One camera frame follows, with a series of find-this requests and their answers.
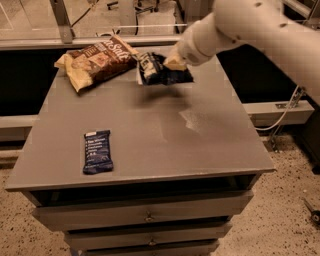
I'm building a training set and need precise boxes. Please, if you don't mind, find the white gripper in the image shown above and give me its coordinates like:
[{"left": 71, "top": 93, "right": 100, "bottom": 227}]
[{"left": 163, "top": 13, "right": 230, "bottom": 71}]

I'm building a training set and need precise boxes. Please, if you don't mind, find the blue chip bag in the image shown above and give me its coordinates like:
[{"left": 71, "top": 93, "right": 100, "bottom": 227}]
[{"left": 136, "top": 52, "right": 193, "bottom": 86}]

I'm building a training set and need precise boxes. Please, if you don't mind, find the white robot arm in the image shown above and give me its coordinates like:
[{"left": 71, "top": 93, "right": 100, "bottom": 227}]
[{"left": 164, "top": 0, "right": 320, "bottom": 102}]

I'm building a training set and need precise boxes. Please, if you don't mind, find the brown chip bag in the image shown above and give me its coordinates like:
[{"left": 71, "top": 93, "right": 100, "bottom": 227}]
[{"left": 54, "top": 35, "right": 138, "bottom": 92}]

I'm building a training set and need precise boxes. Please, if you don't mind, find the grey drawer cabinet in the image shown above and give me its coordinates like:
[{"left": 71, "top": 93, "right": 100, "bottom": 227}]
[{"left": 4, "top": 43, "right": 276, "bottom": 256}]

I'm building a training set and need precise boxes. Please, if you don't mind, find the blue snack bar wrapper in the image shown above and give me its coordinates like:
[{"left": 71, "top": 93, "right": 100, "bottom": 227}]
[{"left": 83, "top": 130, "right": 113, "bottom": 175}]

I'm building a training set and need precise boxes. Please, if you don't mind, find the top grey drawer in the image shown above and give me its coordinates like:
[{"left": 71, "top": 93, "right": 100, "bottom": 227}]
[{"left": 33, "top": 190, "right": 253, "bottom": 231}]

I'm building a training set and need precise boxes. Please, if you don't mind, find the grey drawer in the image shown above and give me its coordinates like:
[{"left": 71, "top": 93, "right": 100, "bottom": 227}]
[
  {"left": 84, "top": 240, "right": 219, "bottom": 256},
  {"left": 33, "top": 190, "right": 253, "bottom": 231},
  {"left": 65, "top": 222, "right": 232, "bottom": 250}
]

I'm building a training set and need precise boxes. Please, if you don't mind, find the bottom grey drawer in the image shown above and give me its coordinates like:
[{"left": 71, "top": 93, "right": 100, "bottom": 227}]
[{"left": 84, "top": 240, "right": 219, "bottom": 256}]

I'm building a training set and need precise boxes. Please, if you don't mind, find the middle grey drawer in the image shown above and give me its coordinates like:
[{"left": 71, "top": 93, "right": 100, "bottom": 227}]
[{"left": 65, "top": 222, "right": 232, "bottom": 250}]

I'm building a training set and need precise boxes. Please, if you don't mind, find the black caster wheel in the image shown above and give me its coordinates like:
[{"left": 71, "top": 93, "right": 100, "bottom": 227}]
[{"left": 303, "top": 198, "right": 320, "bottom": 225}]

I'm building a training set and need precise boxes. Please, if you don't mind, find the metal railing frame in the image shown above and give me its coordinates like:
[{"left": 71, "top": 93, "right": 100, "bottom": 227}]
[{"left": 0, "top": 0, "right": 320, "bottom": 51}]

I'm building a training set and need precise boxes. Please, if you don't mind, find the white cable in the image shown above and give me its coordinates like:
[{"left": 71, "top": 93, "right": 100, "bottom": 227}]
[{"left": 254, "top": 85, "right": 301, "bottom": 132}]

